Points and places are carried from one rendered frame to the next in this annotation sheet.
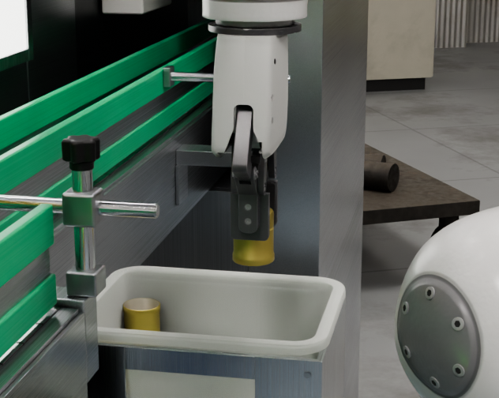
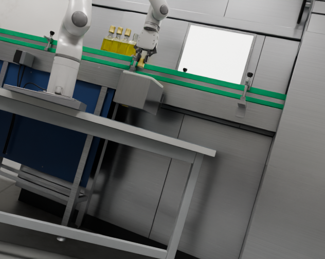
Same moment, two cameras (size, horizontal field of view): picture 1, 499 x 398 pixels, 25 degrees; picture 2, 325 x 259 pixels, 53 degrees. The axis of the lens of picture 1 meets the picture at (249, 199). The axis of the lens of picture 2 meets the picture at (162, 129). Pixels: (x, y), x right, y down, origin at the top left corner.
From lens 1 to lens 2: 221 cm
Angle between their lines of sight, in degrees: 96
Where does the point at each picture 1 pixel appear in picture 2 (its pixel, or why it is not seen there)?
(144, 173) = (213, 96)
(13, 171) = (160, 69)
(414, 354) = not seen: hidden behind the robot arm
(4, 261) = (117, 56)
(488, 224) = not seen: hidden behind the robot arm
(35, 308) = (122, 66)
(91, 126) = (194, 77)
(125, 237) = (196, 102)
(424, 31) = not seen: outside the picture
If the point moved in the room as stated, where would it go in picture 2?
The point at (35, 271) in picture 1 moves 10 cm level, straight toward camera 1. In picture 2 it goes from (125, 62) to (108, 57)
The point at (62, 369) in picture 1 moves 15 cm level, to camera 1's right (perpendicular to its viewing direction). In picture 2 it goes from (119, 73) to (112, 67)
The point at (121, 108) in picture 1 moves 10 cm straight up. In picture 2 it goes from (213, 81) to (217, 64)
